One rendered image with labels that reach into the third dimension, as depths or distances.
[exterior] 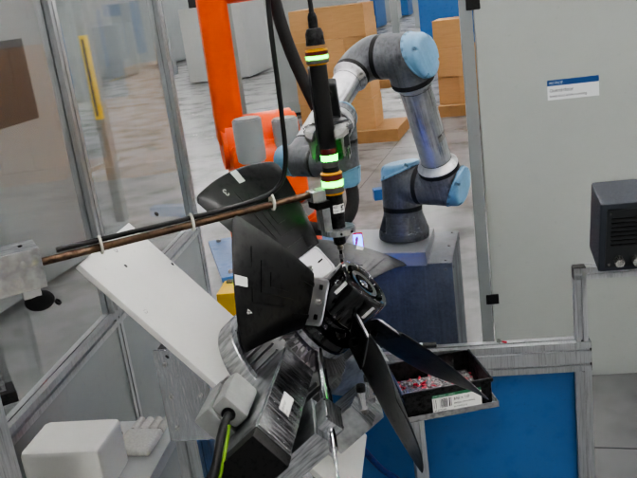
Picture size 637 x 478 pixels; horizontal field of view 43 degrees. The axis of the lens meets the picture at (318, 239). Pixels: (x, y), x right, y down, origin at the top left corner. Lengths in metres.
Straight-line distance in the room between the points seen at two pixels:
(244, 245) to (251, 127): 4.09
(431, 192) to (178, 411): 1.02
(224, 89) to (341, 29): 4.10
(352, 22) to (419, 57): 7.52
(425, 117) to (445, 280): 0.47
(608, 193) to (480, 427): 0.70
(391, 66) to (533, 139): 1.44
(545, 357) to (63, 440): 1.17
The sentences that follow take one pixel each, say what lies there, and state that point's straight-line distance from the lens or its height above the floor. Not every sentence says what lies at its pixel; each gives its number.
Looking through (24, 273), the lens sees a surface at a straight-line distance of 1.42.
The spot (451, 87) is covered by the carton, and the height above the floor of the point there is 0.36.
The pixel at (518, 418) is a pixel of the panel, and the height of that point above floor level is 0.64.
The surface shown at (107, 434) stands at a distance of 1.75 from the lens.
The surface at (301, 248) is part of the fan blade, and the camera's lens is 1.60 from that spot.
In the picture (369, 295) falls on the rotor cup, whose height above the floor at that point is 1.21.
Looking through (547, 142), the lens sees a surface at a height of 1.07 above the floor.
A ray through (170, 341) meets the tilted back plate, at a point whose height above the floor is 1.20.
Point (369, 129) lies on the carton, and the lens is 9.69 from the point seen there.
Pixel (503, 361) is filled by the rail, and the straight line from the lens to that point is 2.12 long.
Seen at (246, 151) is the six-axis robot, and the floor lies 0.82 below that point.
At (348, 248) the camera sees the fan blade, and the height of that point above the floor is 1.20.
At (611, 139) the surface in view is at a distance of 3.49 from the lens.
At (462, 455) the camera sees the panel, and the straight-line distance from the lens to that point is 2.27.
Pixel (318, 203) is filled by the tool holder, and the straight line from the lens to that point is 1.58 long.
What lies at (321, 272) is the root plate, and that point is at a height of 1.24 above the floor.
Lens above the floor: 1.77
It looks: 17 degrees down
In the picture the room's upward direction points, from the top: 7 degrees counter-clockwise
